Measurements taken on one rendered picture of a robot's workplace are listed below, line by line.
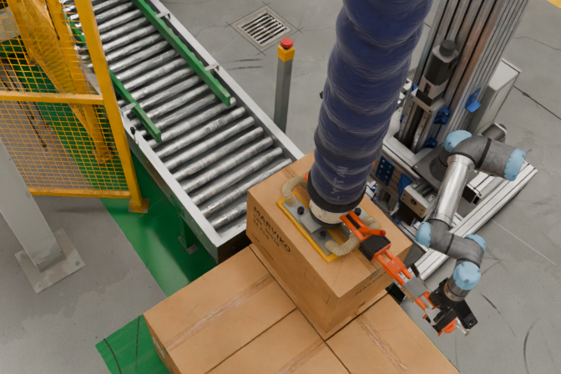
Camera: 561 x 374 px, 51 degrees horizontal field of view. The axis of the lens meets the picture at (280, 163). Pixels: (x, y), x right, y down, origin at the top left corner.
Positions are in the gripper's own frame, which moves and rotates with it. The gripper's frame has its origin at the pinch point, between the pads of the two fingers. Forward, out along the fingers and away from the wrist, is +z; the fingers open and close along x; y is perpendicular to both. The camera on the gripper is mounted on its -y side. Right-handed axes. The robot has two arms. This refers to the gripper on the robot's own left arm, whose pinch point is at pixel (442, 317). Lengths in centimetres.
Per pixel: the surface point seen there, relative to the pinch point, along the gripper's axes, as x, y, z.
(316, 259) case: 17, 48, 13
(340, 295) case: 19.4, 30.7, 12.8
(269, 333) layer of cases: 38, 48, 66
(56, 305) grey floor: 112, 143, 121
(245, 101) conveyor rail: -31, 164, 63
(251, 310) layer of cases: 38, 61, 66
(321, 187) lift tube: 10, 58, -20
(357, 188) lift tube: 0, 50, -21
